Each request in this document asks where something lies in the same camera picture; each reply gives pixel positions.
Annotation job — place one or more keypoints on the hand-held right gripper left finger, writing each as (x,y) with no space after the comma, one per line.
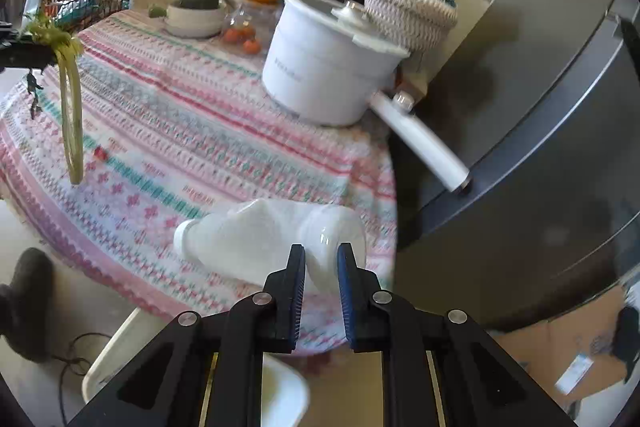
(299,287)

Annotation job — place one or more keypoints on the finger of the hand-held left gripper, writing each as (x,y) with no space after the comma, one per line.
(30,54)

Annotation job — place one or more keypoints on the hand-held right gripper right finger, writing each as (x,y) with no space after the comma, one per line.
(345,292)

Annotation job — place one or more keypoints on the white plastic bottle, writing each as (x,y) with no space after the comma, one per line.
(240,237)

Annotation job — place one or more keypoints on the green celery stalks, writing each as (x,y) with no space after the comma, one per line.
(75,127)

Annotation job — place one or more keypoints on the white plastic chair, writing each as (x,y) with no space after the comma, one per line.
(280,392)

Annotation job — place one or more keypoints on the white ceramic bowl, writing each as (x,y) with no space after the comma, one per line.
(192,23)

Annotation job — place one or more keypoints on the dark green avocado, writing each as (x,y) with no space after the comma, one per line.
(199,1)

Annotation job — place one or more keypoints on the patterned striped tablecloth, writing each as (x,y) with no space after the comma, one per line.
(200,122)

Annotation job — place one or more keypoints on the small tangerine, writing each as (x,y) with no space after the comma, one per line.
(252,46)
(232,35)

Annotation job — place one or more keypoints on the cardboard box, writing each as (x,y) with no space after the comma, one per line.
(550,347)

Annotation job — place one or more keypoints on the white electric cooking pot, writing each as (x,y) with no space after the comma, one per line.
(320,72)

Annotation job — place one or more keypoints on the glass teapot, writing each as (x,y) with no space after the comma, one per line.
(250,19)

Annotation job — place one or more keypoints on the person's dark slipper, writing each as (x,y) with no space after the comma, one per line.
(25,302)

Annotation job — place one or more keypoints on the grey refrigerator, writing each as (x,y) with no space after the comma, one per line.
(525,107)

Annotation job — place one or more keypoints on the woven basket with lid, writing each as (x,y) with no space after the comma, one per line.
(410,14)

